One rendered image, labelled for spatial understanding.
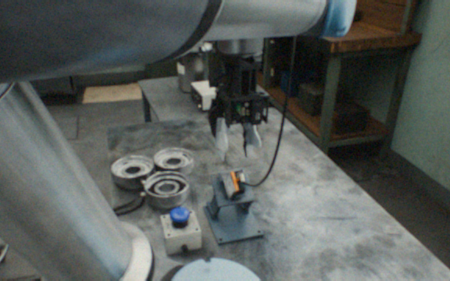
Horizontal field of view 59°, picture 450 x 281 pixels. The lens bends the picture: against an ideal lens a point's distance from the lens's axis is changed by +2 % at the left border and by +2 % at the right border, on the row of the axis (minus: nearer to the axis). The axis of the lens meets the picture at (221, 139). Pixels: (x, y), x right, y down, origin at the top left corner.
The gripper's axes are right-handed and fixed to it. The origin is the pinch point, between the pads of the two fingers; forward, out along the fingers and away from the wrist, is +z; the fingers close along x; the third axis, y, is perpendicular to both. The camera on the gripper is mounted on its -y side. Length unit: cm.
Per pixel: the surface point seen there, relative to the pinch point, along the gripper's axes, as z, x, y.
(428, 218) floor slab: 98, 134, -69
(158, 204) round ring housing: 17.2, -14.2, -10.4
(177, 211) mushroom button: 11.6, -11.8, 0.7
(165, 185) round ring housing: 16.8, -11.8, -16.9
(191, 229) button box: 14.6, -9.8, 3.2
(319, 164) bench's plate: 18.8, 31.3, -18.5
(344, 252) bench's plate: 19.0, 19.0, 13.1
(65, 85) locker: 77, -58, -282
